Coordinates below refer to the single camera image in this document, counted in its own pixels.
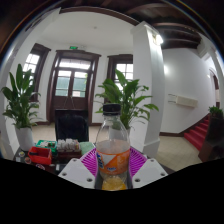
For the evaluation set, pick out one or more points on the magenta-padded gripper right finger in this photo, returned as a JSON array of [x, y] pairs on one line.
[[148, 171]]

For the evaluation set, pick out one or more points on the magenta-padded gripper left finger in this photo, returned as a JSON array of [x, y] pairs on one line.
[[76, 172]]

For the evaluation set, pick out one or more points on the clear orange-label drink bottle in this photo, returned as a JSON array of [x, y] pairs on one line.
[[112, 156]]

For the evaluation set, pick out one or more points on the brown tray of white cups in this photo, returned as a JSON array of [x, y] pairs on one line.
[[69, 146]]

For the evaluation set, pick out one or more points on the green cloth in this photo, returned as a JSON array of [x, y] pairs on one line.
[[87, 147]]

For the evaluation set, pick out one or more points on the red box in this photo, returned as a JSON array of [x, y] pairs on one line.
[[40, 156]]

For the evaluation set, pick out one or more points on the green box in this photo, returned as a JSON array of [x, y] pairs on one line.
[[45, 143]]

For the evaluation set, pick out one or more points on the black chair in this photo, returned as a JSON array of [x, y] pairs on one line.
[[71, 128]]

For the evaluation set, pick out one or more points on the red-carpeted staircase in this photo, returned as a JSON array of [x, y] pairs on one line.
[[198, 133]]

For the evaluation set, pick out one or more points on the dark wooden stand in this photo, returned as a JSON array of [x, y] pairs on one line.
[[213, 140]]

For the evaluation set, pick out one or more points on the potted plant in white pot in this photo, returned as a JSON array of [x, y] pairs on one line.
[[130, 96], [20, 100]]

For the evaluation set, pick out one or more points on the dark wooden double door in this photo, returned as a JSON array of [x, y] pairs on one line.
[[71, 83]]

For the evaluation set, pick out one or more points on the small green plant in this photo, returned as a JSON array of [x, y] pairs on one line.
[[216, 111]]

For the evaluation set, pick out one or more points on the dark-framed window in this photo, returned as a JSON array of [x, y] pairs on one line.
[[31, 61], [125, 70]]

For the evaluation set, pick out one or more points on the green exit sign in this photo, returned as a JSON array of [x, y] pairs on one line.
[[73, 47]]

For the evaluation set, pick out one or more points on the white wall unit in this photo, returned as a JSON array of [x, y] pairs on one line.
[[185, 101]]

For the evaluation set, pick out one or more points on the glowing wall light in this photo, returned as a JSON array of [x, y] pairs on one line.
[[165, 70]]

